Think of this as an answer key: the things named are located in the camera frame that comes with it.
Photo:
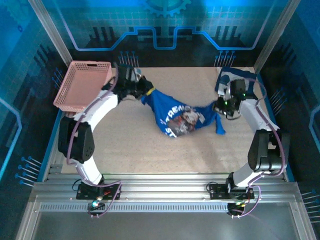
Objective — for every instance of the aluminium frame rail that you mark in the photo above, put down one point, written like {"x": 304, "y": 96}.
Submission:
{"x": 162, "y": 188}

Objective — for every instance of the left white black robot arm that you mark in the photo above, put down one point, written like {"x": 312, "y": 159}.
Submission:
{"x": 105, "y": 107}

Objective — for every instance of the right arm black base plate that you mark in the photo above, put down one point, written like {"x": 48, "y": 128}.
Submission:
{"x": 220, "y": 191}

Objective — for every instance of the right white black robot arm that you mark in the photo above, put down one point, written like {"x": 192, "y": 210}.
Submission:
{"x": 251, "y": 112}

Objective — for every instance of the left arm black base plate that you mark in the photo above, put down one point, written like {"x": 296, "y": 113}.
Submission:
{"x": 86, "y": 191}

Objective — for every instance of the controller board with led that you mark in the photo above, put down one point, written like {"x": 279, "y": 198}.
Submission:
{"x": 236, "y": 206}
{"x": 96, "y": 205}

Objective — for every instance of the aluminium corner post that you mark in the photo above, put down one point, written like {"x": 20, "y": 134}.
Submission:
{"x": 50, "y": 32}
{"x": 275, "y": 35}

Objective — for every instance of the blue printed t-shirt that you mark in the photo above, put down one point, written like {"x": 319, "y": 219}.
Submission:
{"x": 175, "y": 112}

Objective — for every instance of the left controller board with LED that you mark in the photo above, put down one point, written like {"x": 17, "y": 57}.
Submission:
{"x": 96, "y": 205}

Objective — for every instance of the folded navy cartoon t-shirt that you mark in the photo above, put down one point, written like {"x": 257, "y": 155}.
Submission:
{"x": 240, "y": 73}

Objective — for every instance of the pink plastic basket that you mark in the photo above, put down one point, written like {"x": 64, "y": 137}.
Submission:
{"x": 82, "y": 85}

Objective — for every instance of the right controller board with LED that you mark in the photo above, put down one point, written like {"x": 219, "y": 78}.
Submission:
{"x": 236, "y": 206}

